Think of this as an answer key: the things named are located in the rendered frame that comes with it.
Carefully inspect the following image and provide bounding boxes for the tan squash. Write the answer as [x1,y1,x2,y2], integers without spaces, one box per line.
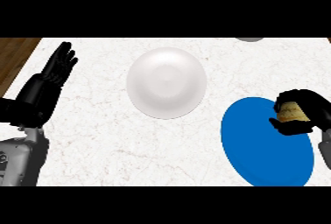
[275,101,312,123]

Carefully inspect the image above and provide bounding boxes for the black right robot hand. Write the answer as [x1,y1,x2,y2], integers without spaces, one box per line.
[268,88,331,137]

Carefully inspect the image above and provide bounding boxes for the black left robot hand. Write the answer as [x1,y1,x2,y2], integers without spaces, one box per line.
[0,41,80,130]

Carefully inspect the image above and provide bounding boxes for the white plate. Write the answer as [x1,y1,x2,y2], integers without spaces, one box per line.
[126,46,209,120]

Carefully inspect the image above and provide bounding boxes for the blue plate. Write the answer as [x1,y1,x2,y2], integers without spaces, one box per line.
[221,96,317,187]

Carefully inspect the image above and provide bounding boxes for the grey round object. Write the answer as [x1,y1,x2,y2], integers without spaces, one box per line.
[234,37,265,43]

